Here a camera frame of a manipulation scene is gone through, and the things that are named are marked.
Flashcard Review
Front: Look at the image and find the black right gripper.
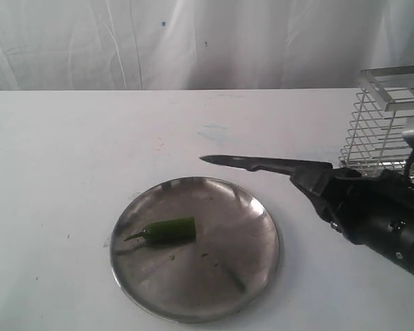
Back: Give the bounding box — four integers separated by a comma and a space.
290, 161, 414, 255

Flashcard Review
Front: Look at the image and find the black handled kitchen knife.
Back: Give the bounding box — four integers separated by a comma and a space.
200, 154, 337, 178

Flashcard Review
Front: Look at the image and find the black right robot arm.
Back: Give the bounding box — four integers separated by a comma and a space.
290, 151, 414, 275

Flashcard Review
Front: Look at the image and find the round steel plate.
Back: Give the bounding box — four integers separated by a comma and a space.
110, 177, 284, 323

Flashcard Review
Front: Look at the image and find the clear tape piece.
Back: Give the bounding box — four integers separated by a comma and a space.
103, 237, 111, 248

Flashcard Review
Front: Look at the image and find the white backdrop curtain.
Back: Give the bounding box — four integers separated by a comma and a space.
0, 1, 414, 90

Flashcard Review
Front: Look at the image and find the steel wire utensil rack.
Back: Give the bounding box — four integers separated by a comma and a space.
339, 66, 414, 177

